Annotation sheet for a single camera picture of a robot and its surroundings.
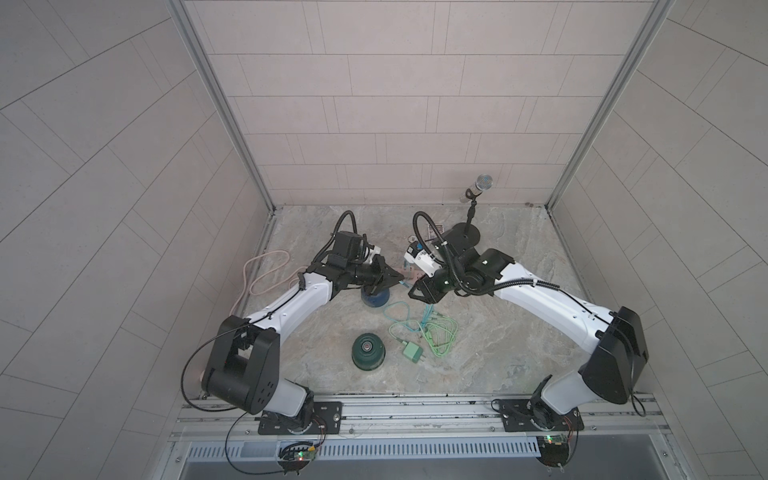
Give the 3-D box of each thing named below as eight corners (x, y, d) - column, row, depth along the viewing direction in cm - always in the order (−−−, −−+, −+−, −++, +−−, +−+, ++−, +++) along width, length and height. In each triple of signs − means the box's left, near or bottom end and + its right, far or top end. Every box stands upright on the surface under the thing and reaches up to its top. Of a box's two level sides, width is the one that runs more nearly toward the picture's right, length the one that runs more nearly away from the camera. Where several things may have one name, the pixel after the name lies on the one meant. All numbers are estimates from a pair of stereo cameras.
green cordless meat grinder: (355, 374, 79) (350, 363, 71) (357, 346, 84) (353, 333, 76) (384, 374, 79) (383, 363, 71) (385, 347, 84) (384, 333, 76)
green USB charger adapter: (398, 351, 83) (398, 349, 81) (404, 340, 85) (405, 337, 83) (420, 366, 81) (421, 363, 79) (426, 354, 83) (427, 351, 81)
